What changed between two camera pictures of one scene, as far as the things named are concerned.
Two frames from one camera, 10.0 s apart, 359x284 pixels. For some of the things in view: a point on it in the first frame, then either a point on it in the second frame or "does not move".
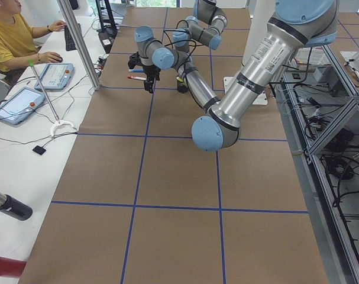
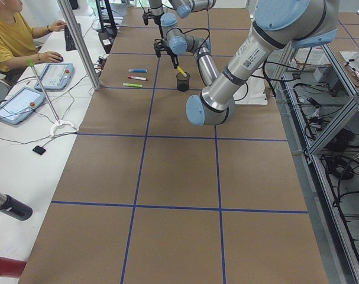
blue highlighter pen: x=136 y=70 does not move
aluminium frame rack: x=323 y=115 does not move
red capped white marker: x=139 y=78 does not move
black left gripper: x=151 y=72 → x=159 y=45
